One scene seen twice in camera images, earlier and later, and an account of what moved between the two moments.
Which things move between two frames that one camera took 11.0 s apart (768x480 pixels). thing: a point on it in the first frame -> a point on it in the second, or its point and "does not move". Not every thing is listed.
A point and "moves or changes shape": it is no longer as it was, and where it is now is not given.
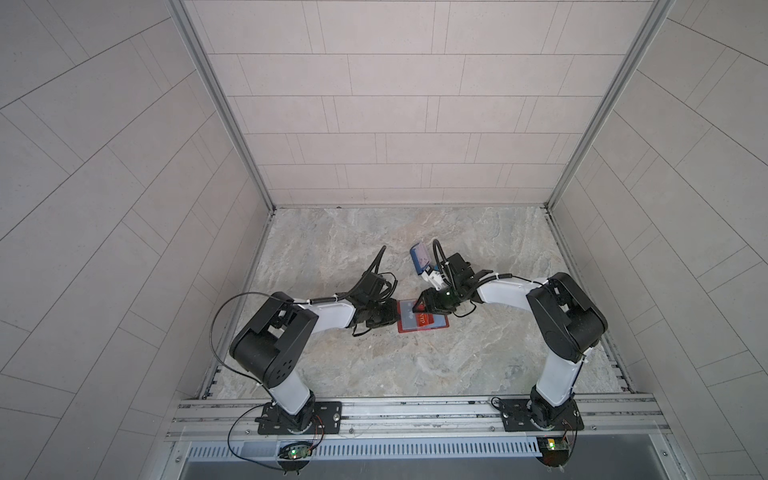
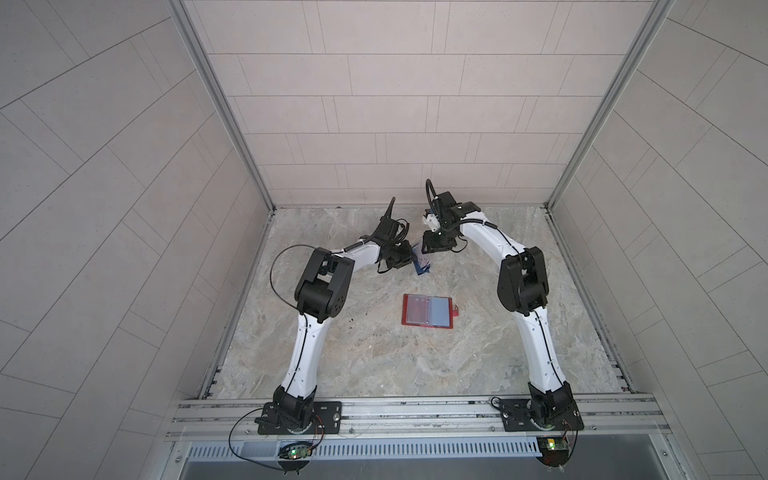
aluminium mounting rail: [233, 418] does not move
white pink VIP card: [422, 254] does not move
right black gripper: [434, 303] -> [432, 245]
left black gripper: [389, 318] -> [406, 255]
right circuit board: [554, 450] does not move
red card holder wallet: [408, 320] moves or changes shape
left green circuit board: [295, 451] does not move
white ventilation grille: [377, 449] does not move
